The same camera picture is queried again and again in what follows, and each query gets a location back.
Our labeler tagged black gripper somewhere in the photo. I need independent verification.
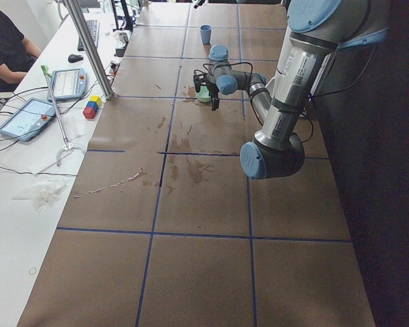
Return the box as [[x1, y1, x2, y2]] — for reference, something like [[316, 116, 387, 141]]
[[193, 0, 219, 110]]

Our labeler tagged mint green ceramic bowl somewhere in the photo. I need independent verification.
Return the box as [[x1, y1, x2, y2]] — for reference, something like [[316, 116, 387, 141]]
[[196, 85, 211, 103]]

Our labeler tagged light blue plastic cup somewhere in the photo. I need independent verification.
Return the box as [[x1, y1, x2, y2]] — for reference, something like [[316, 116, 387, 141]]
[[200, 25, 212, 44]]

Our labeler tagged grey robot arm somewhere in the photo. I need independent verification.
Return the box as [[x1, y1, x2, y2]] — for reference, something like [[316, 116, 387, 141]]
[[194, 1, 391, 179]]

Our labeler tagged small metal cup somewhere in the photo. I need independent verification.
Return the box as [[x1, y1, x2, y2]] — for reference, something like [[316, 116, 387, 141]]
[[119, 32, 129, 44]]

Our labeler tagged yellow cube block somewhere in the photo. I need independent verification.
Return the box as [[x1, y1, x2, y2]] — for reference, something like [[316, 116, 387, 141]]
[[89, 95, 102, 108]]

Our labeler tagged black computer keyboard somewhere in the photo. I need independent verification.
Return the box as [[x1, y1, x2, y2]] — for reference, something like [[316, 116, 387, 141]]
[[77, 19, 100, 52]]

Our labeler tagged blue cube block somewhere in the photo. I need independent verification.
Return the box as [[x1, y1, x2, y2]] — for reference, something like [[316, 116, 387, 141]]
[[86, 101, 99, 111]]

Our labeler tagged red cube block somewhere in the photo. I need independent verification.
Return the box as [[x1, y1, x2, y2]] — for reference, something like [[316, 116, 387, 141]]
[[82, 106, 97, 119]]

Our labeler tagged black computer mouse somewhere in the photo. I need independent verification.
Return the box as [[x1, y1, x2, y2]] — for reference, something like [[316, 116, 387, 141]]
[[67, 54, 83, 63]]

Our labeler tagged long silver grabber tool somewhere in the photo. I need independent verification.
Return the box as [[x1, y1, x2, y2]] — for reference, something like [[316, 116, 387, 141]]
[[41, 65, 84, 167]]

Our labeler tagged near blue teach pendant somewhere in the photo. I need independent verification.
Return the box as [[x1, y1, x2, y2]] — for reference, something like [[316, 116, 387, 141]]
[[0, 98, 56, 142]]

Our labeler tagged person in black shirt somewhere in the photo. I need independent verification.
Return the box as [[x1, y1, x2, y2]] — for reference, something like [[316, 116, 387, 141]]
[[0, 10, 42, 92]]

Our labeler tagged crumpled white tissue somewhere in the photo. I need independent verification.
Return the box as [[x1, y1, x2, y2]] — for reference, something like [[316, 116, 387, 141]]
[[12, 179, 67, 212]]

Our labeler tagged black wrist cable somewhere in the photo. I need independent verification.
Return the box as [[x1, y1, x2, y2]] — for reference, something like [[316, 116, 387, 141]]
[[193, 61, 270, 103]]

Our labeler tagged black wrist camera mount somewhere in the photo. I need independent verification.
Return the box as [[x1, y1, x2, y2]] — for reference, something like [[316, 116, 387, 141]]
[[193, 69, 207, 93]]

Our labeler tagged aluminium frame post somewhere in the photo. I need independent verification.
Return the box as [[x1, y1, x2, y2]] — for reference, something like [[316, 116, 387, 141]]
[[63, 0, 114, 100]]

